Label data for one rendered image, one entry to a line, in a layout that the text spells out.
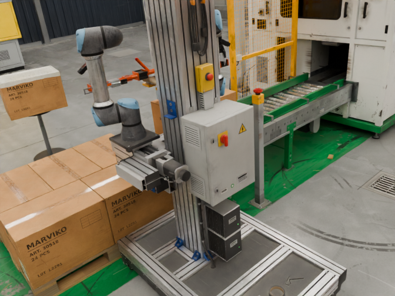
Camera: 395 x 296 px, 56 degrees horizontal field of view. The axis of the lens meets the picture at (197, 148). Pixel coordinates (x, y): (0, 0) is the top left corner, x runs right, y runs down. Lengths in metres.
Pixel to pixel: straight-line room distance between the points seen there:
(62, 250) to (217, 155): 1.30
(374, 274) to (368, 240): 0.34
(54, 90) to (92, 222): 2.06
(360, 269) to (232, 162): 1.28
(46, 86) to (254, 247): 2.83
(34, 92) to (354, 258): 3.41
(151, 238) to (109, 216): 0.34
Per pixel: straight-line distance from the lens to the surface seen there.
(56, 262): 2.71
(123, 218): 2.80
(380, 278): 2.81
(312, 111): 3.89
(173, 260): 2.54
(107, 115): 2.12
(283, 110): 3.66
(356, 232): 3.13
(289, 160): 3.79
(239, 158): 2.02
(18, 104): 4.33
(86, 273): 2.90
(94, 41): 2.02
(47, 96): 4.36
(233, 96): 3.12
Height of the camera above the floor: 1.93
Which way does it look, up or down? 26 degrees down
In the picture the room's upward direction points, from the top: 6 degrees counter-clockwise
